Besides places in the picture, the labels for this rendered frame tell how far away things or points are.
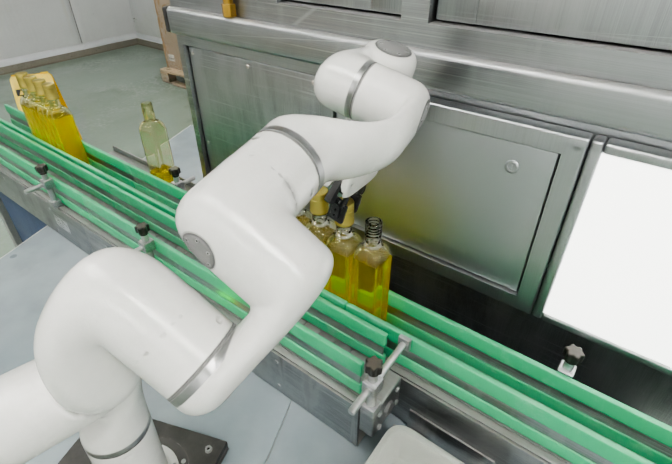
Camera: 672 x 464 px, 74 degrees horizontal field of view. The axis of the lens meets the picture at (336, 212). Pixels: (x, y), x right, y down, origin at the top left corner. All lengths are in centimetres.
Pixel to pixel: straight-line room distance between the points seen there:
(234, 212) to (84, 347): 17
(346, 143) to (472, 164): 36
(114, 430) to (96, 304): 36
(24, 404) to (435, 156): 65
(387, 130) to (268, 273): 20
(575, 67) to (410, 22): 26
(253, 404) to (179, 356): 60
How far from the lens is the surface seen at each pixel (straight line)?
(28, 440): 59
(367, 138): 46
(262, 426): 97
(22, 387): 59
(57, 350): 44
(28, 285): 146
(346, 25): 86
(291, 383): 94
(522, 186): 76
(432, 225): 87
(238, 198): 37
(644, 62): 70
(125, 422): 74
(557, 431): 81
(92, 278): 42
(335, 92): 55
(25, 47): 671
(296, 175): 41
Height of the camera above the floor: 158
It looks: 34 degrees down
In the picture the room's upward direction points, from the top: straight up
